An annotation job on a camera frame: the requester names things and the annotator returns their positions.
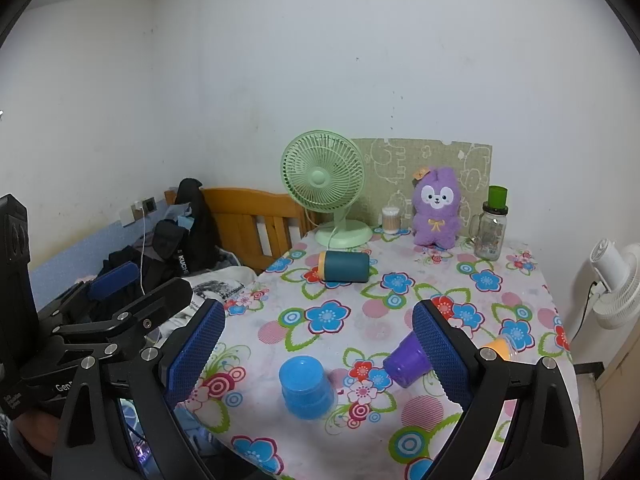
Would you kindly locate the teal tumbler with yellow lid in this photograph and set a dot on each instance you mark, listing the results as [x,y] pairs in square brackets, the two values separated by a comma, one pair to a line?
[350,266]

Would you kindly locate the blue plastic cup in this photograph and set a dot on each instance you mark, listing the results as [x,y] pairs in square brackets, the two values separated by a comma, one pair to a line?
[304,387]

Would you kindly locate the green desk fan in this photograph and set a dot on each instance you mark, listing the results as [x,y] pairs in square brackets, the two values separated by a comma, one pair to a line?
[321,175]

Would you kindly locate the white printed cloth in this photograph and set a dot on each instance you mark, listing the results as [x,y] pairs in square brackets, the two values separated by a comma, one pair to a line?
[225,282]

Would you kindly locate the white wall fan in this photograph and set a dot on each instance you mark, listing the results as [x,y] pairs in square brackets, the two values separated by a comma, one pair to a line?
[612,285]

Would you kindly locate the black bag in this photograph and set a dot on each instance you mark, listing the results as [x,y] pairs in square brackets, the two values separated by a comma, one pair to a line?
[192,220]

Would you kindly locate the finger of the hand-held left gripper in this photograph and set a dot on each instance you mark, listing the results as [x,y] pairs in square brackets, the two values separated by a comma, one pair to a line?
[150,305]
[116,278]

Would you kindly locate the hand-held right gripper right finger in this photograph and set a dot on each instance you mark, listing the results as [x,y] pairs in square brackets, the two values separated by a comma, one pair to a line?
[442,355]

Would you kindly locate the wooden chair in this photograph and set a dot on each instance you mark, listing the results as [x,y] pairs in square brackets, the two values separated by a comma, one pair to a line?
[235,210]

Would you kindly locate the cotton swab container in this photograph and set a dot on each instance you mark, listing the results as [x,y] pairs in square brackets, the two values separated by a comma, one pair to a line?
[391,220]

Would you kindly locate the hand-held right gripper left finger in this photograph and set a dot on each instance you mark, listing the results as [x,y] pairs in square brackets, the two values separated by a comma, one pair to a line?
[197,347]

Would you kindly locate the green patterned wall sheet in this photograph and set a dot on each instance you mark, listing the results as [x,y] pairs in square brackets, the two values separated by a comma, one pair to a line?
[390,165]

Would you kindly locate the purple plastic cup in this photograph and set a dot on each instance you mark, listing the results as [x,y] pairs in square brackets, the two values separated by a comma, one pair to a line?
[406,362]

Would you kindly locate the black clothing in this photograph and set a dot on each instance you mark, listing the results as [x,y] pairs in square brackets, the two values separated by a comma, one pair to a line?
[120,257]

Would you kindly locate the orange plastic cup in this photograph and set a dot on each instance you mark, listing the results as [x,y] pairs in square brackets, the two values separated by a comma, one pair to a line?
[500,347]

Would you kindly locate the floral tablecloth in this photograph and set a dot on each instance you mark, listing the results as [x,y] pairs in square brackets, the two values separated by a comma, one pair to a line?
[360,325]

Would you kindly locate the glass bottle with green cap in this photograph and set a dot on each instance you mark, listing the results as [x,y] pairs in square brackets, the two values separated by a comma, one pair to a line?
[490,232]

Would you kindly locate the purple plush toy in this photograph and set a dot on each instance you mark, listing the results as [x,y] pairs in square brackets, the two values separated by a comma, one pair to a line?
[435,215]

